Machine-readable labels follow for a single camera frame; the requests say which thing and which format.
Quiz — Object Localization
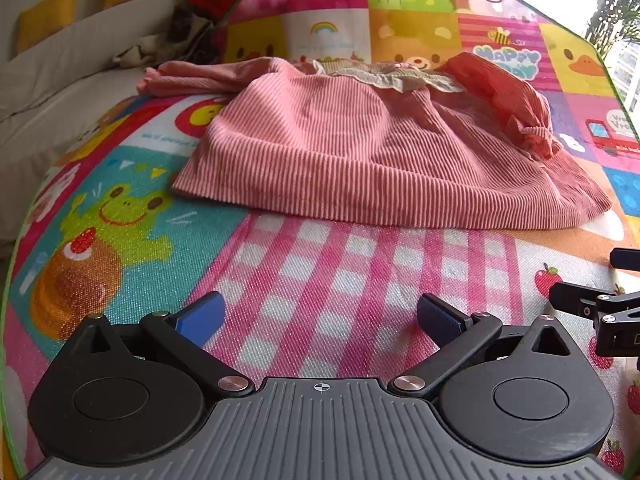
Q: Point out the colourful cartoon play mat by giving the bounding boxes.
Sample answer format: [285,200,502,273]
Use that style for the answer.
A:
[0,0,640,480]

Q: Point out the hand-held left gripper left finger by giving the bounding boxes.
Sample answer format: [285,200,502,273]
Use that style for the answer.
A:
[60,290,256,398]

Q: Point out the beige plush toy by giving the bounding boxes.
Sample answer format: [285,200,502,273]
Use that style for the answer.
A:
[112,34,172,69]

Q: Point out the tree outside window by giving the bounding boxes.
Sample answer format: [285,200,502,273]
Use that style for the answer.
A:
[584,0,640,61]

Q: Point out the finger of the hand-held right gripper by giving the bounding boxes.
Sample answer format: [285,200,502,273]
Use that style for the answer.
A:
[548,283,640,324]
[609,247,640,271]

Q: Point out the pink corduroy garment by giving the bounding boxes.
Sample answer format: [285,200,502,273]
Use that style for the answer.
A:
[137,52,615,231]

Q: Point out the building outside window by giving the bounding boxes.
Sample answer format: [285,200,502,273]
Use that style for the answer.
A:
[604,39,640,113]

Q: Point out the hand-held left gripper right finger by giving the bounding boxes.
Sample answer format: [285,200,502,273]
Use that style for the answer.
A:
[390,292,581,401]

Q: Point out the white sofa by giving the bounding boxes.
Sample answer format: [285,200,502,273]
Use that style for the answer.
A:
[0,0,236,261]

